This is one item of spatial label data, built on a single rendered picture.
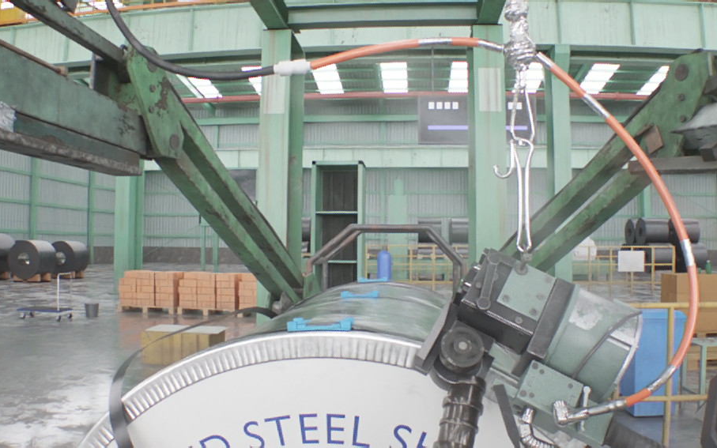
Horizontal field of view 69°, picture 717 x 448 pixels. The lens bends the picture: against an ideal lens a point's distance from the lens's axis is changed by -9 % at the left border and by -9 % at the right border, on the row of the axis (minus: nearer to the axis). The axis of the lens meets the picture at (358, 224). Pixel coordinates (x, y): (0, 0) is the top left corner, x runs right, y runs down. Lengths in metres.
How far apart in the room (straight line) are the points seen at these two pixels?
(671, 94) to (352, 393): 1.12
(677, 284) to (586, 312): 9.04
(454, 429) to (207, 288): 11.48
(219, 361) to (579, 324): 0.58
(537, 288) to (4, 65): 0.95
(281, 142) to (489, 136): 2.07
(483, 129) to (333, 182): 2.49
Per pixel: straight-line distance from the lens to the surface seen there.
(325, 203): 7.40
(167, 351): 7.28
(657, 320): 5.25
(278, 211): 5.68
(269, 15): 5.79
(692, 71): 1.59
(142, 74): 1.52
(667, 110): 1.63
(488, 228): 5.56
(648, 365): 5.32
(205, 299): 12.20
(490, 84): 5.78
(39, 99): 1.19
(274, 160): 5.75
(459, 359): 0.78
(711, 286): 10.11
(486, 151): 5.64
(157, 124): 1.55
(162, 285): 12.55
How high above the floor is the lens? 1.51
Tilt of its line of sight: 2 degrees up
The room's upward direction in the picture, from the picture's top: straight up
